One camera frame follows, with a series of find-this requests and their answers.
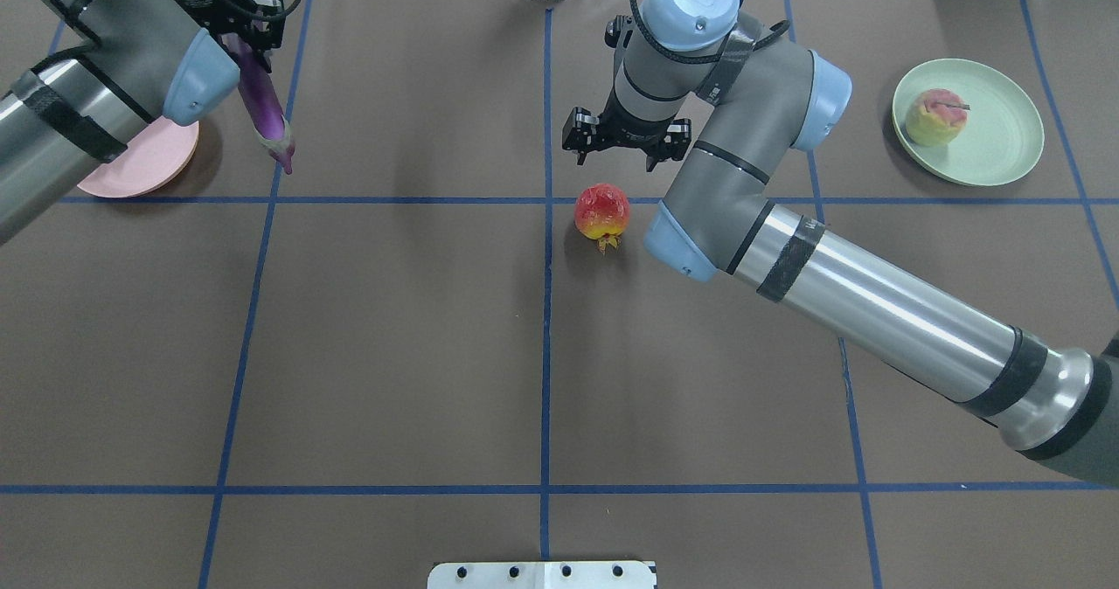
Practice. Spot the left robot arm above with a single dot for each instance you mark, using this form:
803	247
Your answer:
140	60

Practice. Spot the light green plate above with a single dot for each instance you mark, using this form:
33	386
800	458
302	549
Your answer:
1004	136

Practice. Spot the pink plate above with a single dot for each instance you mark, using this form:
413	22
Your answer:
152	160

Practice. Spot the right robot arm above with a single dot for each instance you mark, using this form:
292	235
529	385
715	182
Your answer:
703	83

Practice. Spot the green pink peach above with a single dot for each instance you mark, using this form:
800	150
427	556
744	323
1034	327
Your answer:
936	118

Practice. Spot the red pomegranate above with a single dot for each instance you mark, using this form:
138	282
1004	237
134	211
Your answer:
602	214

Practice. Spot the purple eggplant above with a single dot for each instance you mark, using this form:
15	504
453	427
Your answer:
258	94

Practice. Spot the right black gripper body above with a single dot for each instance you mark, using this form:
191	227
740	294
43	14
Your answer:
626	128

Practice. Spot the white mounting plate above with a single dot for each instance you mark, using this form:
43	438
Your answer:
545	574

